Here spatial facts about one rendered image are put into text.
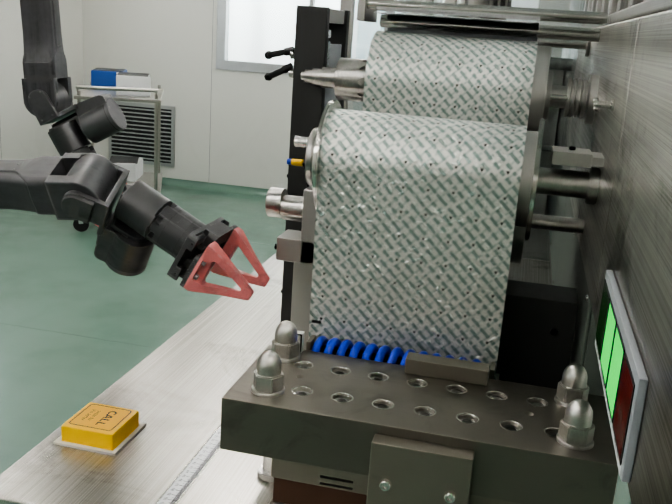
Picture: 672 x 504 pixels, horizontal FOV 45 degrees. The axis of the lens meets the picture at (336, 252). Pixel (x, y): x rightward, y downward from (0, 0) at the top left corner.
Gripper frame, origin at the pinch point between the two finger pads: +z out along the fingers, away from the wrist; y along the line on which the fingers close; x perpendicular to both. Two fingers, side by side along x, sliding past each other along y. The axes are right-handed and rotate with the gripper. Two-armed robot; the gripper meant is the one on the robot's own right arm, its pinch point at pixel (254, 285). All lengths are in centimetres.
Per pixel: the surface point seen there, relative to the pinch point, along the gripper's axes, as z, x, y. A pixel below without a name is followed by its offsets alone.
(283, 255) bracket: 0.0, 2.2, -8.1
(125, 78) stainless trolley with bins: -205, -119, -398
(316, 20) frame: -18.4, 27.1, -34.1
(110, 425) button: -4.6, -21.4, 10.9
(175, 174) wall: -195, -216, -551
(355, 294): 11.1, 6.3, -1.1
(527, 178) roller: 20.1, 29.4, -2.2
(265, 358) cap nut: 7.6, 1.4, 16.2
